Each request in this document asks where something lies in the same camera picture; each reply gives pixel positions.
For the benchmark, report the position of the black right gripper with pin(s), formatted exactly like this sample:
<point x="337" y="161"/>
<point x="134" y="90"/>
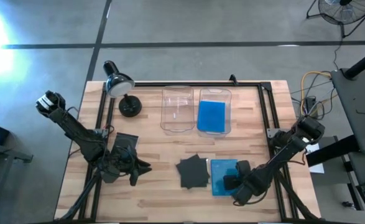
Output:
<point x="249" y="186"/>

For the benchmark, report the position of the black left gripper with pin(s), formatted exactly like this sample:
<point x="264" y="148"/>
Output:
<point x="120" y="163"/>

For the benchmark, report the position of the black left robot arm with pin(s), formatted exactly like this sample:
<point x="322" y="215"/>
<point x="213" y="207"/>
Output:
<point x="76" y="132"/>

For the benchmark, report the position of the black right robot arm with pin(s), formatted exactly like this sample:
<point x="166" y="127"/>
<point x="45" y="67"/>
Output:
<point x="289" y="146"/>

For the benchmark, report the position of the clear plastic bin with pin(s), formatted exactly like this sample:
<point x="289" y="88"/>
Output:
<point x="214" y="93"/>
<point x="177" y="109"/>

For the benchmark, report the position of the white paper sheet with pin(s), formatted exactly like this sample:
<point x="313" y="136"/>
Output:
<point x="316" y="168"/>

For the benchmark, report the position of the black desk lamp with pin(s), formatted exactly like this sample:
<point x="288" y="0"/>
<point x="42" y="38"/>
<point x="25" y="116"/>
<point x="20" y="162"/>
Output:
<point x="120" y="84"/>

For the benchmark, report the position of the black table support beam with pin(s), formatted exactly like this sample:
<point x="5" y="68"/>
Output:
<point x="331" y="154"/>

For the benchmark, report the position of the black power strip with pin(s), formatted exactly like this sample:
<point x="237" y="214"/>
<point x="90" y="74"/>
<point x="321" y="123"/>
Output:
<point x="311" y="105"/>

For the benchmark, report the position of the grey side table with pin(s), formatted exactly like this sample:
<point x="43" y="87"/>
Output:
<point x="359" y="99"/>

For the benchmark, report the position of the black pole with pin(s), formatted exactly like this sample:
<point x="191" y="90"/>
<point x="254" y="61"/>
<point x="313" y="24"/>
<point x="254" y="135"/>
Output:
<point x="364" y="62"/>

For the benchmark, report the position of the black floor fan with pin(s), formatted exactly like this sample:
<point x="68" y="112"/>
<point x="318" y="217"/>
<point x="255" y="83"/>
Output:
<point x="345" y="14"/>

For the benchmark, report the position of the table-level camera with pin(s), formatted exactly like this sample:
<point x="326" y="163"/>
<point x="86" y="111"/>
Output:
<point x="232" y="79"/>

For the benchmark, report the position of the black aluminium table frame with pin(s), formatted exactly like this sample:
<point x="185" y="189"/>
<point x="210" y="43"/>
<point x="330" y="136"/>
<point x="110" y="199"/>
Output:
<point x="185" y="84"/>

